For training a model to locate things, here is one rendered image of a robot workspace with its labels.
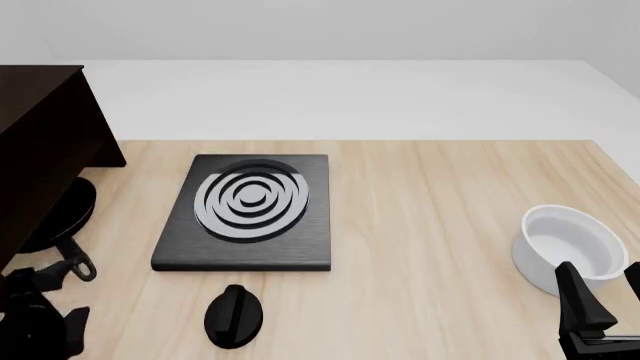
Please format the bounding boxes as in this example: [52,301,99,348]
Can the dark wooden cabinet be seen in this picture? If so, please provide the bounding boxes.
[0,65,127,272]

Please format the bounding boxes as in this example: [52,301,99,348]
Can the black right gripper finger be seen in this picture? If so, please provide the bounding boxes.
[554,260,619,333]
[623,261,640,303]

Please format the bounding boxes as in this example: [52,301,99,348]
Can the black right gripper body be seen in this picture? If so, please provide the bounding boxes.
[558,328,640,360]

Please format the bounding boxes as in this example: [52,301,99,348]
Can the white round bowl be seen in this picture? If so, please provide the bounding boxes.
[511,204,630,298]

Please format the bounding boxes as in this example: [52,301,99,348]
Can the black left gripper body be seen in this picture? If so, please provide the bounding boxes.
[0,267,69,360]

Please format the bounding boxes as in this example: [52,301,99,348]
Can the round black stove knob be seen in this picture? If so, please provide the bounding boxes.
[203,283,265,351]

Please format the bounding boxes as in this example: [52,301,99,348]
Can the flat black stove plate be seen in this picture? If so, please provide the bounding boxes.
[150,153,334,274]

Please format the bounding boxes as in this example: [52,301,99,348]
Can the black frying pan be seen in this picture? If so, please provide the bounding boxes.
[14,176,98,282]

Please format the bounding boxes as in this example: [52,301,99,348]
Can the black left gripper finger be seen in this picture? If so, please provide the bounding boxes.
[61,306,92,358]
[33,260,77,294]

